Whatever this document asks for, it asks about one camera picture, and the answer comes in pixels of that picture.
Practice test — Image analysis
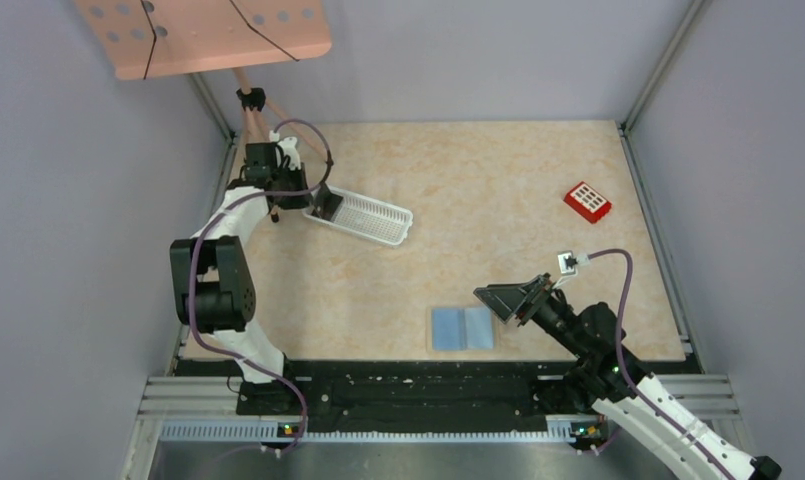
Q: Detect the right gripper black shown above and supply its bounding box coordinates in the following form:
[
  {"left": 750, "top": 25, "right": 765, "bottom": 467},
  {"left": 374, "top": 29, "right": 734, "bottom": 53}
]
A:
[{"left": 475, "top": 272, "right": 589, "bottom": 358}]

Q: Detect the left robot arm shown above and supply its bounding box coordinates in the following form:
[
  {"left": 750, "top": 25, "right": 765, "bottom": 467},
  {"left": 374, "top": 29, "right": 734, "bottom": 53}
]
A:
[{"left": 170, "top": 177, "right": 526, "bottom": 414}]

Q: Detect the white plastic basket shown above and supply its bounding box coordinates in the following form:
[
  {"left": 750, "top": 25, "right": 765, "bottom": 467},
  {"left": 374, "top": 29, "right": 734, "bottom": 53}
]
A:
[{"left": 302, "top": 186, "right": 414, "bottom": 247}]

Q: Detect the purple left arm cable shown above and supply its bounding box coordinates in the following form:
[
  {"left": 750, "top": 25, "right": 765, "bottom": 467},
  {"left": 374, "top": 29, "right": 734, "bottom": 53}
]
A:
[{"left": 186, "top": 119, "right": 335, "bottom": 458}]

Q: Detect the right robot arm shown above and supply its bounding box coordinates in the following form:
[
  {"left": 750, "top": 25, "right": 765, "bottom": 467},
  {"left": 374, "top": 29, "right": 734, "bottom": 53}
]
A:
[{"left": 507, "top": 275, "right": 783, "bottom": 479}]

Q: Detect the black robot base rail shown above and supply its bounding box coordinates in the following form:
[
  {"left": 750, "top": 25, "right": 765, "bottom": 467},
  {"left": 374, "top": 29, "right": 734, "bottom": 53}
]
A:
[{"left": 236, "top": 360, "right": 592, "bottom": 434}]

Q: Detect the red toy brick block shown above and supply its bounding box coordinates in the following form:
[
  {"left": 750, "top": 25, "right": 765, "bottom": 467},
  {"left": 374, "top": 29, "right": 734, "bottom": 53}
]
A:
[{"left": 563, "top": 181, "right": 613, "bottom": 224}]

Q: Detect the pink music stand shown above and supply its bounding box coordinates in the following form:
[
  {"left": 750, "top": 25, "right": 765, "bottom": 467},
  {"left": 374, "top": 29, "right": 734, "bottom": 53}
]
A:
[{"left": 73, "top": 0, "right": 332, "bottom": 138}]

